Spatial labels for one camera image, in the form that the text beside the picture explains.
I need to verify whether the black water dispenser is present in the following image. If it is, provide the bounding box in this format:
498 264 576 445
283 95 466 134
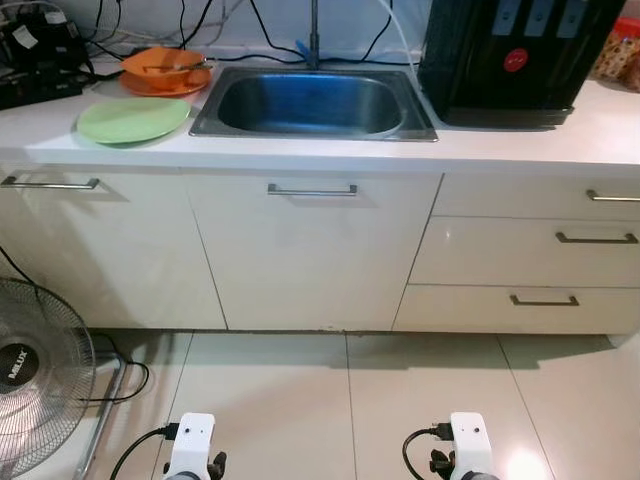
418 0 626 129

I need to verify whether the dark drawer handle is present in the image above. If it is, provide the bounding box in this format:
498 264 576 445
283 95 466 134
509 294 580 307
556 232 639 245

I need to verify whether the green plate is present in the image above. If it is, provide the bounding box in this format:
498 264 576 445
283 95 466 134
76 96 192 146

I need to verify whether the tall red lid jar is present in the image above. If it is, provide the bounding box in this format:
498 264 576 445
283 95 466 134
597 15 640 83

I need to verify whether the white water hose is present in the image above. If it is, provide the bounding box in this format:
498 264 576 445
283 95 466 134
375 0 421 66

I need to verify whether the orange plate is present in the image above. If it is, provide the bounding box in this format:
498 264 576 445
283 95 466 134
118 68 213 98

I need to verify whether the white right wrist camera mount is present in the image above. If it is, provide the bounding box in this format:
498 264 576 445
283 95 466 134
448 412 496 480

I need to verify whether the black fan power cord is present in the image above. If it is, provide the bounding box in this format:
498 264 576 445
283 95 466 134
85 335 151 406

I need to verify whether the metal sink faucet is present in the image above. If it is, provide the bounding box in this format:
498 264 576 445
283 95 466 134
296 0 326 71

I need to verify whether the silver cabinet door handle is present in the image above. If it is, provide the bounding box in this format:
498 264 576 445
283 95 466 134
267 183 358 197
0 176 101 191

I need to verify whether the thick black power cable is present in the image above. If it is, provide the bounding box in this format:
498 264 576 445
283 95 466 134
0 245 36 291

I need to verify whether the silver metal utensil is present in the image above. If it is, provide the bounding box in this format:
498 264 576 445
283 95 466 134
150 58 214 73

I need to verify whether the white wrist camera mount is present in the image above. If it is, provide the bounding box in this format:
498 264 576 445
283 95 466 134
165 413 216 480
448 412 496 480

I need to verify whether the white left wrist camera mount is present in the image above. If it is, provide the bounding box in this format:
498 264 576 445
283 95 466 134
165 413 216 480

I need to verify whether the black power adapter box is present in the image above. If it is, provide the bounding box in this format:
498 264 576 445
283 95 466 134
0 18 61 73

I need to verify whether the silver drawer handle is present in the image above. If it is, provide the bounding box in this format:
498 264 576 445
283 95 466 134
586 190 640 203

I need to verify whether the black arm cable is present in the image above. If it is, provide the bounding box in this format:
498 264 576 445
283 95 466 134
403 424 456 480
110 425 179 480

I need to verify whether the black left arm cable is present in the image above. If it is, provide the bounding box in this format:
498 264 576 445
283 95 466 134
110 425 179 480

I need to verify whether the stainless steel sink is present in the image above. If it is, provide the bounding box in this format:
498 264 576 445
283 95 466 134
188 65 439 143

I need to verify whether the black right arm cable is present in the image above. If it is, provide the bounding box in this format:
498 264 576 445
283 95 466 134
403 424 456 480

